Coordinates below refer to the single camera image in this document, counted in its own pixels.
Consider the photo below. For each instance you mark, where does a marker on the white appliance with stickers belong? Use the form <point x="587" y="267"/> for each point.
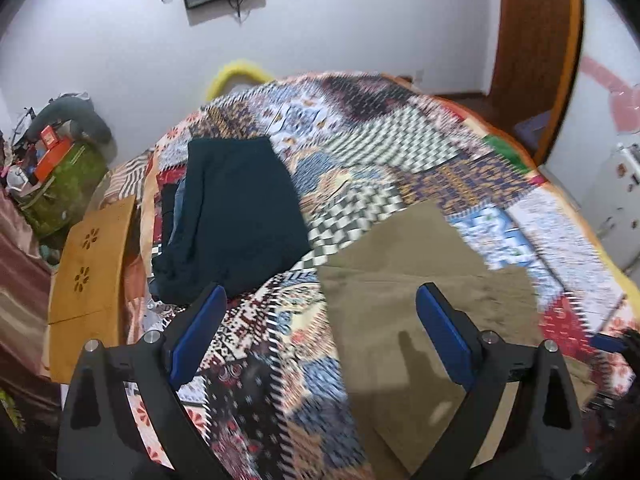
<point x="611" y="207"/>

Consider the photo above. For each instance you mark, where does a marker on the grey plush pillow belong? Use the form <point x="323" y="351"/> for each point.
<point x="88" y="124"/>

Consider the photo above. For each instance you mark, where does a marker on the orange box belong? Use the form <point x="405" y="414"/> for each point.
<point x="56" y="148"/>

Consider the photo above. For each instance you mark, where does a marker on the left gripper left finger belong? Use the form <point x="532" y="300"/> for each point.
<point x="99" y="438"/>

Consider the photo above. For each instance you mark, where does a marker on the green patterned storage bag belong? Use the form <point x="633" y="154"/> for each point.
<point x="62" y="199"/>

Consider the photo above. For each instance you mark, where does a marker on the dark navy folded garment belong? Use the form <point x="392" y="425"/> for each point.
<point x="240" y="222"/>

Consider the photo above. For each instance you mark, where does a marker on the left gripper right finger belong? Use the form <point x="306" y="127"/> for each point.
<point x="543" y="438"/>

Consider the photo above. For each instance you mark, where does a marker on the colourful patchwork bed quilt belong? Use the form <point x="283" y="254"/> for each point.
<point x="268" y="398"/>

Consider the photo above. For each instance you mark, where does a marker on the brown wooden door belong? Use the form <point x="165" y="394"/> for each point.
<point x="535" y="66"/>

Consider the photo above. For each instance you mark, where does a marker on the olive khaki pants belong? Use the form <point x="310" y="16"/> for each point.
<point x="401" y="396"/>

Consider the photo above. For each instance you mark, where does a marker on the white wall socket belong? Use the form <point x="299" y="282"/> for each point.
<point x="419" y="76"/>

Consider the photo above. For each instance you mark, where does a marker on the pink striped curtain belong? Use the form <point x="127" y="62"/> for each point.
<point x="25" y="287"/>

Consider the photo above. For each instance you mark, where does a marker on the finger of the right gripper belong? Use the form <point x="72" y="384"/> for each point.
<point x="608" y="344"/>

